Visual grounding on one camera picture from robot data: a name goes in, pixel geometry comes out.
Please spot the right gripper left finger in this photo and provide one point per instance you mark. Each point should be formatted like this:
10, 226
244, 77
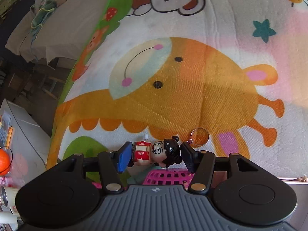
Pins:
113, 163

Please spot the beige covered sofa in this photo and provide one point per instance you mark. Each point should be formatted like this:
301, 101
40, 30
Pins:
64, 34

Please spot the white cabinet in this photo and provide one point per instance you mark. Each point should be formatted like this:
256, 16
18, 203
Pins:
30, 143

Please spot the orange ball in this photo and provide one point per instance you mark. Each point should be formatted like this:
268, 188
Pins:
6, 159

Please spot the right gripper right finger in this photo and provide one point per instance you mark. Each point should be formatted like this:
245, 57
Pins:
201, 164

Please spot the red black figurine keychain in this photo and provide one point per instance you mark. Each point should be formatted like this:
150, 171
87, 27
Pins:
163, 153

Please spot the pink cardboard box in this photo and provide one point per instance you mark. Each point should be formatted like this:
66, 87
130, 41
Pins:
303, 180

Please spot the colourful cartoon play mat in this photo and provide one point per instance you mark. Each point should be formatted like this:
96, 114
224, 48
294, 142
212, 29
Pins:
230, 76

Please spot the green yarn cloth bundle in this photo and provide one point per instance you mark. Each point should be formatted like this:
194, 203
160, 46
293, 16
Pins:
46, 9

